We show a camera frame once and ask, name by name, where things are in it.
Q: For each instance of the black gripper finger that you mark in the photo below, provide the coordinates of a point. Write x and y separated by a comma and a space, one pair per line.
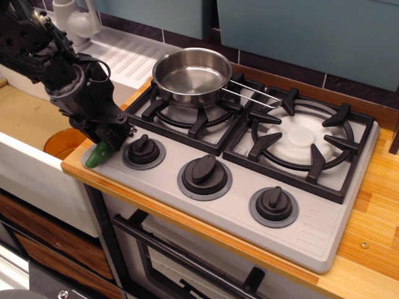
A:
113, 135
86, 127

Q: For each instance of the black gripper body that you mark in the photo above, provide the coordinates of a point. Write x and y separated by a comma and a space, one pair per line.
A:
89, 96

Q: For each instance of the green toy pickle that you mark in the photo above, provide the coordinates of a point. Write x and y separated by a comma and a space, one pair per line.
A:
99, 155

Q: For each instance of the stainless steel pan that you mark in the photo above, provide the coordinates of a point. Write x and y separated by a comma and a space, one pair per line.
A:
195, 78

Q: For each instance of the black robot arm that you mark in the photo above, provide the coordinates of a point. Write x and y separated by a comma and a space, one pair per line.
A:
34, 47

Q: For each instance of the black left stove knob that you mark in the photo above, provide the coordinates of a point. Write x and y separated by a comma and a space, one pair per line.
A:
144, 153

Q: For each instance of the black stove knob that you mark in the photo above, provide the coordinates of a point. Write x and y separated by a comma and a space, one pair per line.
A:
274, 207
144, 153
204, 179

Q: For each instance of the black middle stove knob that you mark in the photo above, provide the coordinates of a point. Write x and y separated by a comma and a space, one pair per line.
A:
204, 179

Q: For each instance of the grey toy stove top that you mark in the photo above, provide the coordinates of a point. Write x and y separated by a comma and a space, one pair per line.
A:
311, 241

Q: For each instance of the black right stove knob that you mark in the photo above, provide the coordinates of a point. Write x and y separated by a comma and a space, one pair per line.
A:
274, 207

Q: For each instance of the orange plastic bowl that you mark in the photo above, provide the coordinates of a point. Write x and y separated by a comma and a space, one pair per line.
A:
63, 143

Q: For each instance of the white toy sink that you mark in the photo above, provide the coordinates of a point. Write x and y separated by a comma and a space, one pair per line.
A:
28, 120

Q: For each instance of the grey toy faucet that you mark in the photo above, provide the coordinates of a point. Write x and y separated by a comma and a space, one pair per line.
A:
79, 26

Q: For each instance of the black left burner grate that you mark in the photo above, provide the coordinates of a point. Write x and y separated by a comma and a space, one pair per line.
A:
207, 129

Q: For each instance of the black burner grate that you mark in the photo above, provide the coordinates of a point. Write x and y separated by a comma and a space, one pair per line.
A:
207, 129
318, 147

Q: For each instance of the wooden drawer front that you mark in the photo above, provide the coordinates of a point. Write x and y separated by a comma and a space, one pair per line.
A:
60, 247

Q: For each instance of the toy oven door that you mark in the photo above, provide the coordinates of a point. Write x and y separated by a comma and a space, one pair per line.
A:
174, 263

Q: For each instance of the black right burner grate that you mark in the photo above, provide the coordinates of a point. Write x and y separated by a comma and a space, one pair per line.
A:
318, 147

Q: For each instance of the black oven door handle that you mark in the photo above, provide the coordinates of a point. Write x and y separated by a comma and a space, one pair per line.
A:
133, 227

